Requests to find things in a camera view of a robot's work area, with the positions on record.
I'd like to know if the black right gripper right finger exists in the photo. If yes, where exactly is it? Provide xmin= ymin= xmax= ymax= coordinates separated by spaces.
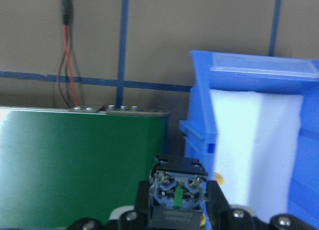
xmin=203 ymin=180 xmax=255 ymax=230

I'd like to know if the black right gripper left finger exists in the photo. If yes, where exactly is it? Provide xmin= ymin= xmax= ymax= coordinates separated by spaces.
xmin=118 ymin=181 xmax=150 ymax=230

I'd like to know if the red push button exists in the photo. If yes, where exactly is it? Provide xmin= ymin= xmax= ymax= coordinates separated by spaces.
xmin=148 ymin=155 xmax=208 ymax=230

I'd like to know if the yellow push button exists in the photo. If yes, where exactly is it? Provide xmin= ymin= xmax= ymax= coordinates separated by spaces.
xmin=214 ymin=172 xmax=224 ymax=185

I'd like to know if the white foam pad in destination bin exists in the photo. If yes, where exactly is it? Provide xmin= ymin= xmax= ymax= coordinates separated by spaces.
xmin=210 ymin=90 xmax=304 ymax=222

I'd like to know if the green conveyor belt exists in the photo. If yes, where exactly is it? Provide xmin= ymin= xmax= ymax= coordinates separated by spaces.
xmin=0 ymin=107 xmax=169 ymax=229

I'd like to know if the blue destination plastic bin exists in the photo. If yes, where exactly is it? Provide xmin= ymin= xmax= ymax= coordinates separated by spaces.
xmin=179 ymin=50 xmax=319 ymax=228

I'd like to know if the red black conveyor power wire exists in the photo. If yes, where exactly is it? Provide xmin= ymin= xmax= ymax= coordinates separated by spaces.
xmin=56 ymin=0 xmax=81 ymax=109

